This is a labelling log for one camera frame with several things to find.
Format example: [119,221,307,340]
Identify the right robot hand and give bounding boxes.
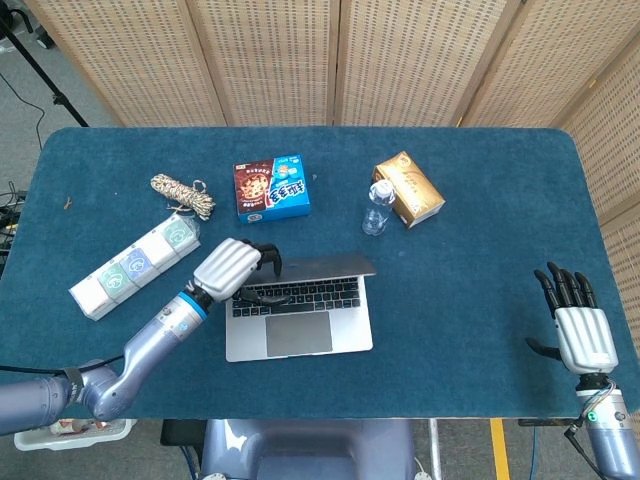
[524,261,620,375]

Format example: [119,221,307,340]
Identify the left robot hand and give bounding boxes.
[185,237,291,307]

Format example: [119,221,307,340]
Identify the silver laptop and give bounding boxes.
[224,252,378,363]

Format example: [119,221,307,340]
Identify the blue cookie box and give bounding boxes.
[232,153,312,225]

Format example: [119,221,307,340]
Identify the white tissue packs bundle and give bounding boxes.
[68,211,203,322]

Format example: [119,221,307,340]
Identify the blue felt table mat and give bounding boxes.
[3,126,604,420]

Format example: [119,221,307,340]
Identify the clear plastic water bottle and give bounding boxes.
[361,180,396,237]

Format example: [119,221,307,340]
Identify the grey-blue robot torso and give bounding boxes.
[198,418,419,480]

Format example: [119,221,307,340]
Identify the gold carton box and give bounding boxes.
[371,151,446,229]

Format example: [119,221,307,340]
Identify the white plastic basket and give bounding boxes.
[13,417,139,453]

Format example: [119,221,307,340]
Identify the woven folding screen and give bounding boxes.
[22,0,640,321]

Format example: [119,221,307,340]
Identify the black tripod stand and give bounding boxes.
[0,0,90,128]

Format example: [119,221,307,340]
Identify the coiled braided rope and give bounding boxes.
[150,173,216,221]

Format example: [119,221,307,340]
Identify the black floor cables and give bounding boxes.
[0,179,29,261]

